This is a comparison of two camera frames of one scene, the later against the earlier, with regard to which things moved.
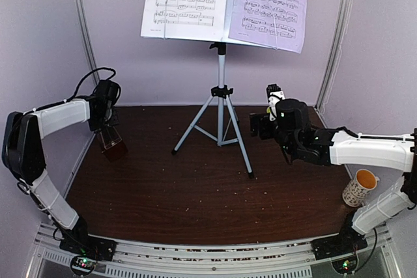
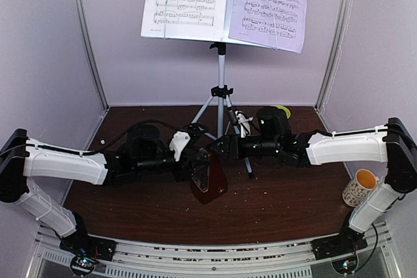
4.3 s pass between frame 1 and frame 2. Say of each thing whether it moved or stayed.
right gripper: moved
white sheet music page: stayed
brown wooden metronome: moved
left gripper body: moved
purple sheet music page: stayed
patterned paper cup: stayed
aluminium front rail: stayed
